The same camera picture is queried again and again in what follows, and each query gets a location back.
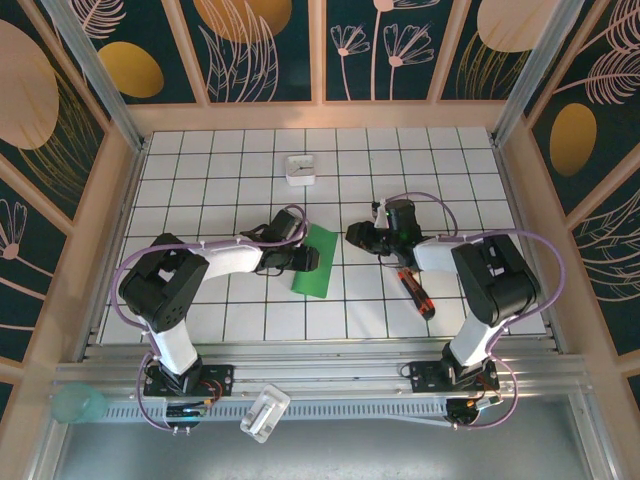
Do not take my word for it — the green paper sheet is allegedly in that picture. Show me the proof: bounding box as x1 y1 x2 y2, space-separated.
291 223 340 300

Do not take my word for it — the white square clock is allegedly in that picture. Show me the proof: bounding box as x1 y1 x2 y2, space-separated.
284 154 319 187

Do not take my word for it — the orange and black utility knife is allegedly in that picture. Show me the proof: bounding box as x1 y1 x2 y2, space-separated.
397 267 436 321

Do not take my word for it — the black controller board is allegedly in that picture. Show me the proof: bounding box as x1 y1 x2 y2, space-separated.
163 398 214 435
446 397 503 430

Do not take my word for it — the translucent teal plastic cup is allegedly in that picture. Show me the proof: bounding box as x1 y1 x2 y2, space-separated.
52 382 107 426

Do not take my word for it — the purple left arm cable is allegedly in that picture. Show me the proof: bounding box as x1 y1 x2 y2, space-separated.
114 204 309 434

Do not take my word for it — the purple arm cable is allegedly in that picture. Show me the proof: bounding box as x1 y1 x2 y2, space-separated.
384 192 569 431
114 204 309 434

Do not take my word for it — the aluminium table frame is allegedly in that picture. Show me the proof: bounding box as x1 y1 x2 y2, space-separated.
54 134 594 401

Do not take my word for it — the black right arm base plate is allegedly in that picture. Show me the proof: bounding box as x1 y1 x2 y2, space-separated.
408 359 499 392

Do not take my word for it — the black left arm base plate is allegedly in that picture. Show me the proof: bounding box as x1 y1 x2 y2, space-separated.
143 364 236 397

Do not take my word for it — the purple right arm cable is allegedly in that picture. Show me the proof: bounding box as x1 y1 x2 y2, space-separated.
384 192 569 431

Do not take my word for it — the white plastic bracket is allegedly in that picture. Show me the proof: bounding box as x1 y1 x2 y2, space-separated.
239 383 292 445

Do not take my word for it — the grey slotted cable duct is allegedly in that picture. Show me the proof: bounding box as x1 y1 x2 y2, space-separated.
102 399 451 421

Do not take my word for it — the aluminium corner post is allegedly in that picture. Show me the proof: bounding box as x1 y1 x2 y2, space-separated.
492 0 584 146
42 0 149 151

